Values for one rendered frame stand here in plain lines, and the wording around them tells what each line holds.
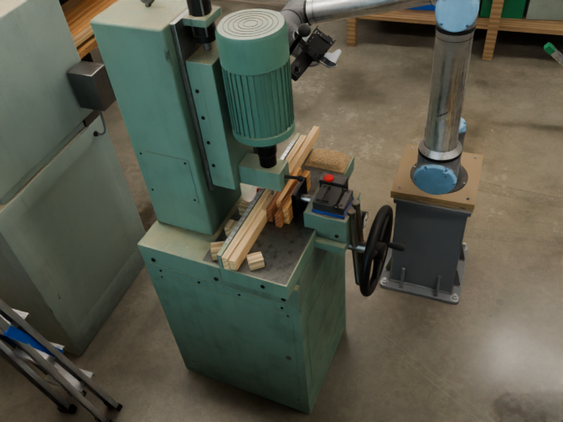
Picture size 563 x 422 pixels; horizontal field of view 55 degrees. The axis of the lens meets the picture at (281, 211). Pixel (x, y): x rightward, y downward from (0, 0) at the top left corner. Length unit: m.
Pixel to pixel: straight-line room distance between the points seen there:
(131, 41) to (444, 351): 1.75
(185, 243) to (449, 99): 0.97
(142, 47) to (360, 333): 1.58
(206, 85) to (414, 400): 1.50
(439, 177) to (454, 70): 0.40
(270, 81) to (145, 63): 0.33
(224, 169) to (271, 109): 0.29
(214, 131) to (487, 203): 1.92
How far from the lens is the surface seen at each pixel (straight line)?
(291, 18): 1.92
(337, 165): 1.82
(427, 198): 2.22
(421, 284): 2.62
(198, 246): 1.78
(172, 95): 1.47
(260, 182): 1.62
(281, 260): 1.56
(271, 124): 1.43
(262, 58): 1.32
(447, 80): 1.81
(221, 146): 1.55
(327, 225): 1.60
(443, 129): 1.90
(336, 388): 2.35
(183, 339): 2.23
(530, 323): 2.64
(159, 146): 1.63
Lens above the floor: 2.08
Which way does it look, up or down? 44 degrees down
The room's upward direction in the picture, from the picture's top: 7 degrees counter-clockwise
